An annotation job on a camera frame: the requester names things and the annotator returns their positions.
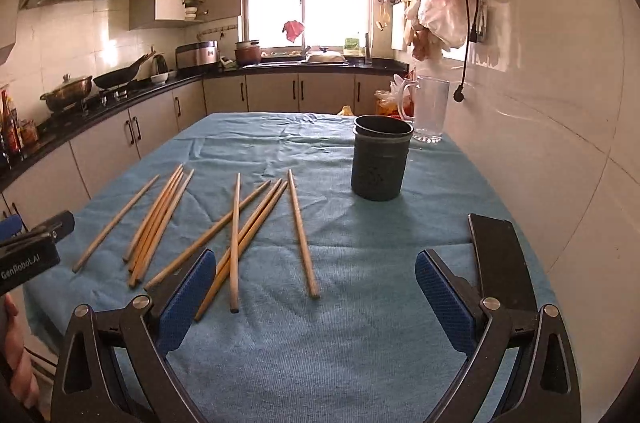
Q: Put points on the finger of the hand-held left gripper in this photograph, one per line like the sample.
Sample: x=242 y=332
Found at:
x=55 y=225
x=10 y=228

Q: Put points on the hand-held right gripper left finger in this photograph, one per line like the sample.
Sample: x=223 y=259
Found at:
x=187 y=298

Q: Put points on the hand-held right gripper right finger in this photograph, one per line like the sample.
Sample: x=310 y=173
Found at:
x=442 y=300

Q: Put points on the bunch of wooden chopsticks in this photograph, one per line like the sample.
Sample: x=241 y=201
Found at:
x=235 y=243

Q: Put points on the dark grey chopstick holder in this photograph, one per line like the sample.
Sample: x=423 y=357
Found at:
x=380 y=163

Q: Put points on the person's left hand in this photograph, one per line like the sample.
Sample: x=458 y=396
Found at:
x=20 y=363

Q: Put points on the black flat object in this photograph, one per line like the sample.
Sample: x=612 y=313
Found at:
x=500 y=253

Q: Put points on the blue tablecloth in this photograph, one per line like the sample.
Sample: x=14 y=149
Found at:
x=350 y=328

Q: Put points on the group of sauce bottles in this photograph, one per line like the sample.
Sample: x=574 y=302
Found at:
x=12 y=128

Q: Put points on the steel pot with lid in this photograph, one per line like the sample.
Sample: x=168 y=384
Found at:
x=67 y=93

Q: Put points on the black gas stove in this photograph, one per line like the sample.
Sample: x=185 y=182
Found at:
x=110 y=95

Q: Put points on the black wok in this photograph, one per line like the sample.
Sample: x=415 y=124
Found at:
x=117 y=77

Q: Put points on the white bowl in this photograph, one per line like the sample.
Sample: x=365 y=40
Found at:
x=159 y=78

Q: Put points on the steel kettle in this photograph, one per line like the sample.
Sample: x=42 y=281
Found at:
x=160 y=64

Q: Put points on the clear glass pitcher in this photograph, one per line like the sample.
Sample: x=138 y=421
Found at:
x=430 y=108

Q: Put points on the white plastic bag orange contents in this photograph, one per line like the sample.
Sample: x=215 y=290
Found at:
x=387 y=103

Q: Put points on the yellow plastic bag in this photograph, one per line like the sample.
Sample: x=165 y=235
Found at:
x=346 y=110

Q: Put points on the silver rice cooker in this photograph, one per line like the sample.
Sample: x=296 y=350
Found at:
x=197 y=55

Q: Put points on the black kitchen countertop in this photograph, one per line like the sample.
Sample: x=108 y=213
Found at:
x=380 y=67

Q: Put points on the brown cooking pot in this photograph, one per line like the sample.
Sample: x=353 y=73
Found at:
x=247 y=54

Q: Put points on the stacked white dishes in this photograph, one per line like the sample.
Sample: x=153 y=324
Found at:
x=190 y=10

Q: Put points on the brown hanging bag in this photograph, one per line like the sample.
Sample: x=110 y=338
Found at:
x=424 y=45

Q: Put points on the green box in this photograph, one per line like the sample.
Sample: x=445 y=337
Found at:
x=352 y=47

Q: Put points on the steel pot lid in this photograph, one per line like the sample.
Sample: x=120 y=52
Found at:
x=325 y=56

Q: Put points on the white cutting board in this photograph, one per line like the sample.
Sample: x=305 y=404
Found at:
x=398 y=28

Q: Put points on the pinkish translucent plastic bag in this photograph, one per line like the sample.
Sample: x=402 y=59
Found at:
x=442 y=15

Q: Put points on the red cloth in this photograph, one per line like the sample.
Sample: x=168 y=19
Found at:
x=294 y=30

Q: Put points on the hanging wooden spoons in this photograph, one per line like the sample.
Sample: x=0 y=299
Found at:
x=383 y=18

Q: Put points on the open wall cabinet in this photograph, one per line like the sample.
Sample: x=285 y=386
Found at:
x=167 y=0

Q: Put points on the white wall socket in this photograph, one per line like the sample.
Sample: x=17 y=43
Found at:
x=482 y=20

